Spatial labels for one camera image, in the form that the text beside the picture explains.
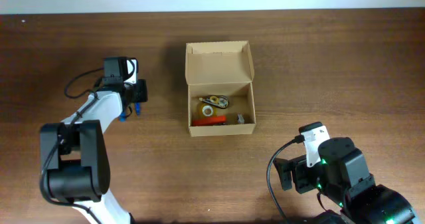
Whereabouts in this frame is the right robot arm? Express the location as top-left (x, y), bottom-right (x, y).
top-left (268, 138), bottom-right (420, 224)

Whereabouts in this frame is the blue ballpoint pen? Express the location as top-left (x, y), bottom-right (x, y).
top-left (134, 102), bottom-right (141, 116)

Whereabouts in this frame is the black camera cable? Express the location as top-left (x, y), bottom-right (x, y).
top-left (266, 134), bottom-right (305, 223)
top-left (39, 59), bottom-right (137, 224)

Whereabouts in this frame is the yellow correction tape dispenser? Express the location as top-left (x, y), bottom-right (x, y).
top-left (199, 96), bottom-right (229, 109)

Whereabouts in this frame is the black right camera cable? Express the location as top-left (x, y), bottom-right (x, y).
top-left (266, 134), bottom-right (305, 223)

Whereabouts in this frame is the yellow clear tape roll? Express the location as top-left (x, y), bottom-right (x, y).
top-left (197, 102), bottom-right (216, 119)

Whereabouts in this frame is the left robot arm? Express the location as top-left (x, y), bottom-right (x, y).
top-left (39, 56), bottom-right (147, 223)

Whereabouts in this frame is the small white eraser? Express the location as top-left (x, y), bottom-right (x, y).
top-left (237, 114), bottom-right (245, 124)

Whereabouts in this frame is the blue white marker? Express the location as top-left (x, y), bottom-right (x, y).
top-left (120, 112), bottom-right (126, 122)

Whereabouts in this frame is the orange highlighter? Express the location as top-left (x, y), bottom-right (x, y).
top-left (192, 116), bottom-right (227, 126)

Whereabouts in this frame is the black left camera cable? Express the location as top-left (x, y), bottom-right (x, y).
top-left (39, 59), bottom-right (137, 224)

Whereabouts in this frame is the brown cardboard box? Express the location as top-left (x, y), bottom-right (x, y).
top-left (185, 41), bottom-right (256, 137)

